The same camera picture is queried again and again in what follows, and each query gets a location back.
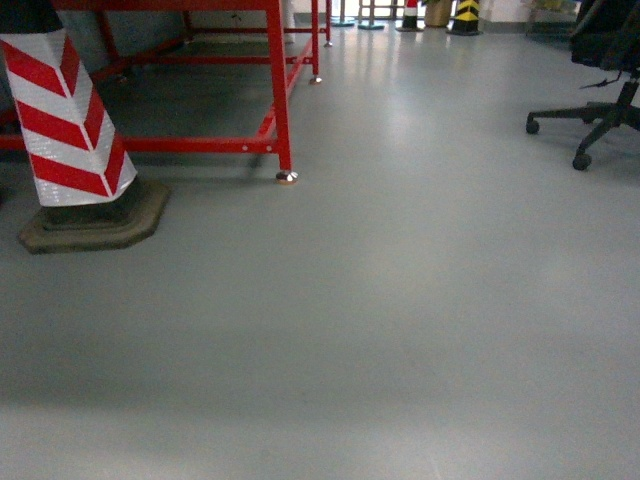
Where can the red white striped bollard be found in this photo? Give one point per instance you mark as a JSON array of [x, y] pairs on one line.
[[91, 196]]

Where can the yellow black striped bollard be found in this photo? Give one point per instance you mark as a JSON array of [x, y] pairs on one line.
[[466, 19]]

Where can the red metal frame table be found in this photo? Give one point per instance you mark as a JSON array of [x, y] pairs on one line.
[[272, 137]]

